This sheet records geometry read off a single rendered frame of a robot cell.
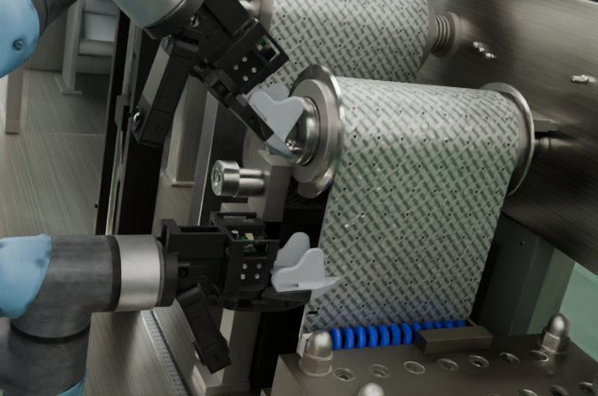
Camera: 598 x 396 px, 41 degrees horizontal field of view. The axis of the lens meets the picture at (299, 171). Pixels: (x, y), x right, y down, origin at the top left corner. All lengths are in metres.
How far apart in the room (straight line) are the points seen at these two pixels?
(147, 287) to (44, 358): 0.12
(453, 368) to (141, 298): 0.37
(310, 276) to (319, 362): 0.09
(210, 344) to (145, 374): 0.20
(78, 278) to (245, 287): 0.17
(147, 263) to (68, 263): 0.07
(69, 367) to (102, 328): 0.31
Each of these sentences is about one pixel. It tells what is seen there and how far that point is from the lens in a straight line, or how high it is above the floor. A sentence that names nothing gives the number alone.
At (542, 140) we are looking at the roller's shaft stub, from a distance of 1.04.
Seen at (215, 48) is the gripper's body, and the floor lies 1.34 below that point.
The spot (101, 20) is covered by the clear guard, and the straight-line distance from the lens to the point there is 1.79.
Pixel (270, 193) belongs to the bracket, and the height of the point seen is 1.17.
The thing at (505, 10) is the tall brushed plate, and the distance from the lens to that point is 1.14.
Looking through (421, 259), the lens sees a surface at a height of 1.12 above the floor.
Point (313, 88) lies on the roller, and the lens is 0.86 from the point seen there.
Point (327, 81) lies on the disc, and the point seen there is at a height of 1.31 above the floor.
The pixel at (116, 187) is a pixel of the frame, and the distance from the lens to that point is 1.25.
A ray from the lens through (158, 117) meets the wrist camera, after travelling 0.79.
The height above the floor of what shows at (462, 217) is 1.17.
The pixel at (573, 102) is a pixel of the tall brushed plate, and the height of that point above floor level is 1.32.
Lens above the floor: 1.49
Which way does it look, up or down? 19 degrees down
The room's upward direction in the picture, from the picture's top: 11 degrees clockwise
